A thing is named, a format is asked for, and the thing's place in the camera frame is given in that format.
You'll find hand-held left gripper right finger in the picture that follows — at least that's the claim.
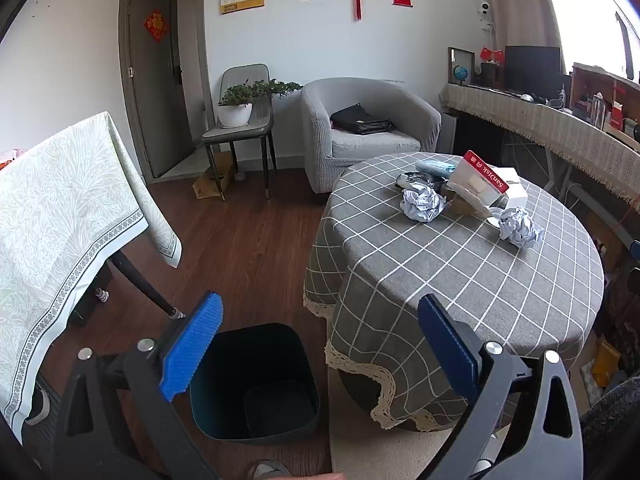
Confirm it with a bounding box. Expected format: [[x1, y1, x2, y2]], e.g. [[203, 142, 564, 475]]
[[417, 294, 583, 480]]

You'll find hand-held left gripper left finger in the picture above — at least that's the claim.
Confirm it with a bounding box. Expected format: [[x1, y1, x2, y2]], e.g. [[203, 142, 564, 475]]
[[52, 291, 223, 480]]

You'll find dark teal trash bin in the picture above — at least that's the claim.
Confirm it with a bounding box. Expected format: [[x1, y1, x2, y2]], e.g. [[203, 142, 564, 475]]
[[189, 323, 321, 445]]

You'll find paper ball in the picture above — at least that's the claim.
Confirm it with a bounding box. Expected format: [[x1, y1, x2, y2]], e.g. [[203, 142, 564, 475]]
[[401, 183, 447, 223], [498, 207, 545, 249]]

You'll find white box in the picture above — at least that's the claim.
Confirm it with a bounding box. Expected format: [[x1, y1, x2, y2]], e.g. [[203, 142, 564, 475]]
[[492, 166, 528, 209]]

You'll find red white card package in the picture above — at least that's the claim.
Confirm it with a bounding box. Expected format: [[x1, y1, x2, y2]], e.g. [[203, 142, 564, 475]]
[[446, 150, 511, 208]]

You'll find grey checked tablecloth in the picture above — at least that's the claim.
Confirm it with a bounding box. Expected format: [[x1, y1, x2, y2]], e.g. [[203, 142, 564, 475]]
[[303, 151, 605, 432]]

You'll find black table leg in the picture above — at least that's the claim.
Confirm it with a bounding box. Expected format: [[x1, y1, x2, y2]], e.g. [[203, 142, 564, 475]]
[[109, 250, 187, 321]]

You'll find grey slipper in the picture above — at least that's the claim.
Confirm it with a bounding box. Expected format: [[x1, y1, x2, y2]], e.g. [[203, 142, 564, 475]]
[[247, 460, 293, 480]]

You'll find brown cardboard piece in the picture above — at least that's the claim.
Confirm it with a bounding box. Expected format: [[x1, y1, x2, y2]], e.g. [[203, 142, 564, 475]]
[[442, 187, 493, 218]]

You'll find cardboard box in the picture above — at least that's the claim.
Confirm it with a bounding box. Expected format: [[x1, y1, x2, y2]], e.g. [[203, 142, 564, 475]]
[[193, 152, 236, 200]]

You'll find black white shoe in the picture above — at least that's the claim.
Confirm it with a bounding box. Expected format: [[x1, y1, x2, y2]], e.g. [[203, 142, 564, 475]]
[[22, 385, 51, 428]]

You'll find crumpled plastic wrapper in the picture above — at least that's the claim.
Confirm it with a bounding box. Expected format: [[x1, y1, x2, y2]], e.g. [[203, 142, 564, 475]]
[[396, 171, 446, 192]]

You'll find dark grey fleece clothing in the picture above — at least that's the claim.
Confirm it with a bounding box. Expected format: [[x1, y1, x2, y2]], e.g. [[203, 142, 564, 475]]
[[580, 375, 640, 480]]

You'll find blue packet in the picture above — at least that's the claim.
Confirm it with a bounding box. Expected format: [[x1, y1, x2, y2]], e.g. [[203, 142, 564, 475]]
[[415, 159, 460, 178]]

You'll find pale green patterned tablecloth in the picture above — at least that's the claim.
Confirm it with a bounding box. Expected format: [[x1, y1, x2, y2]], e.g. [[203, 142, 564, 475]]
[[0, 111, 183, 445]]

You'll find potted plant white pot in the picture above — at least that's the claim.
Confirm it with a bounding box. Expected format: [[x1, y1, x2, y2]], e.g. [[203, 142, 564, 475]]
[[216, 79, 304, 129]]

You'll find grey door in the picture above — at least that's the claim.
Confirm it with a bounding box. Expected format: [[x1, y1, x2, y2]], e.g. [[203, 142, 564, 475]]
[[127, 0, 193, 179]]

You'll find beige fringed desk cloth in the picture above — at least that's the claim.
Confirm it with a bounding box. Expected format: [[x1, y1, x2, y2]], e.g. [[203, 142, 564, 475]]
[[440, 82, 640, 211]]

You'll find grey armchair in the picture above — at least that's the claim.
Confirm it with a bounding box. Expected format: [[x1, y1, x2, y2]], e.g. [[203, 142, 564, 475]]
[[300, 77, 443, 195]]

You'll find black handbag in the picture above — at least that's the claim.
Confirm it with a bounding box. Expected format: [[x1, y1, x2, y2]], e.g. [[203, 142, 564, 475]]
[[330, 103, 395, 136]]

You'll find grey dining chair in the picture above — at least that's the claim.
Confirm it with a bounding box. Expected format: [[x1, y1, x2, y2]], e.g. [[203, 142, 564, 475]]
[[201, 63, 279, 202]]

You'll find dark wooden box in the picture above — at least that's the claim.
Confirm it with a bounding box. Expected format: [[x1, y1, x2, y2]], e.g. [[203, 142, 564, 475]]
[[481, 62, 506, 87]]

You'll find framed picture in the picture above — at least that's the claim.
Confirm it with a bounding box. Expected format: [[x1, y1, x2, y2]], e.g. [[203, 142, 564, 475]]
[[447, 46, 476, 86]]

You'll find black monitor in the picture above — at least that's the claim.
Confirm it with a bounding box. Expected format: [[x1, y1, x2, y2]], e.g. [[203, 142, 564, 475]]
[[504, 45, 562, 95]]

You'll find wooden desk organizer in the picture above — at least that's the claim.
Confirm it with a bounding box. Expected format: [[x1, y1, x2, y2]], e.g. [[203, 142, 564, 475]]
[[570, 62, 640, 151]]

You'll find red diamond door decoration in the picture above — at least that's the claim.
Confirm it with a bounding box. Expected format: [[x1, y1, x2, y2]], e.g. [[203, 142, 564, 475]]
[[143, 9, 169, 42]]

